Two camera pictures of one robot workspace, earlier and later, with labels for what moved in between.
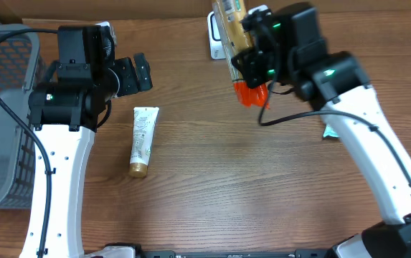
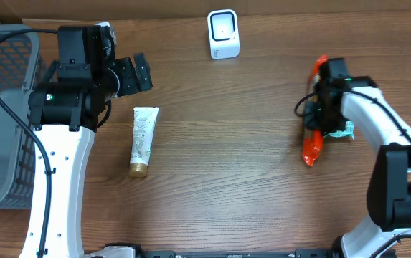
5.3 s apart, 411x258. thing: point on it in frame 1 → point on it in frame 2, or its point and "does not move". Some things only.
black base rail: (315, 253) does not move
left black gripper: (131, 84) does not move
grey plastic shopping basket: (5, 150) does not move
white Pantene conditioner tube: (144, 123) does not move
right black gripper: (249, 61) → (315, 122)
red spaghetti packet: (229, 14) → (313, 138)
